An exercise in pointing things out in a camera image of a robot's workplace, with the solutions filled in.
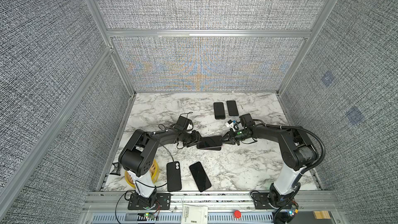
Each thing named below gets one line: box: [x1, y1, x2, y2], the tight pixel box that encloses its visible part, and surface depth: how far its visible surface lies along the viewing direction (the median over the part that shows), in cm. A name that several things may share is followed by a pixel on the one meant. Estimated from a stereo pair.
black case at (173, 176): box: [166, 161, 182, 193], surface depth 84 cm
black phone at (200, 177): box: [189, 161, 212, 193], surface depth 83 cm
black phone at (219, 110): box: [213, 102, 226, 120], surface depth 112 cm
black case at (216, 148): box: [196, 142, 223, 151], surface depth 92 cm
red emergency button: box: [233, 209, 242, 219], surface depth 70 cm
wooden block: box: [313, 210, 332, 220], surface depth 70 cm
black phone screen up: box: [226, 100, 239, 117], surface depth 112 cm
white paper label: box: [180, 203, 209, 224], surface depth 71 cm
